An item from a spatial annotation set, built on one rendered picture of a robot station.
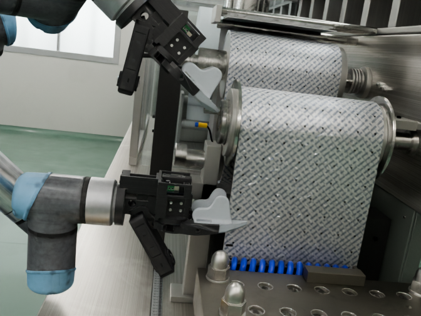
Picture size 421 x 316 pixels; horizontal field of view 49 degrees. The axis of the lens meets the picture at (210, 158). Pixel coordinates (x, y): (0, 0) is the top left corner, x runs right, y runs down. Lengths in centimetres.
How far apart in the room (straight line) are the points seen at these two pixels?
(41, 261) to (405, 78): 72
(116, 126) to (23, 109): 123
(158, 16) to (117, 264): 53
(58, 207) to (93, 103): 569
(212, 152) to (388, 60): 43
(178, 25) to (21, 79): 589
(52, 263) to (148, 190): 19
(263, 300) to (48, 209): 34
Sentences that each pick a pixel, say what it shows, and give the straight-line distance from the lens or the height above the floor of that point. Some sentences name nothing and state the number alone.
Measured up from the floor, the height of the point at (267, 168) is 119.
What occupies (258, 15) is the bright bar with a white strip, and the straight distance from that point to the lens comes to 103.
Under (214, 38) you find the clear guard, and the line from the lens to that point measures 175.
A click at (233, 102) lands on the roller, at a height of 129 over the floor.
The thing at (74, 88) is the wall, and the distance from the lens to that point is 643.
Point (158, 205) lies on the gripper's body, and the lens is 72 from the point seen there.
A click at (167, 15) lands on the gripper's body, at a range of 75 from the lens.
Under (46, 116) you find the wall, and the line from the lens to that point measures 656.
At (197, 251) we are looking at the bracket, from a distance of 87.
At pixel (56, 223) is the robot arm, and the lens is 75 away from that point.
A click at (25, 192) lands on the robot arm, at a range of 74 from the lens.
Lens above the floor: 137
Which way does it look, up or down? 13 degrees down
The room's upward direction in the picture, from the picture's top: 7 degrees clockwise
